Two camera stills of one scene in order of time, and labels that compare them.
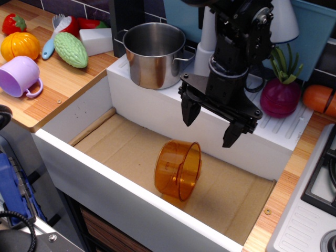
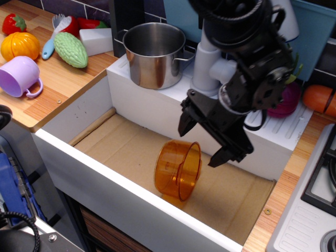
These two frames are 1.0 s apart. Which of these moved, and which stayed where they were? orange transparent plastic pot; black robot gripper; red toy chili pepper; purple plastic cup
Moved: black robot gripper
Stayed: orange transparent plastic pot; purple plastic cup; red toy chili pepper
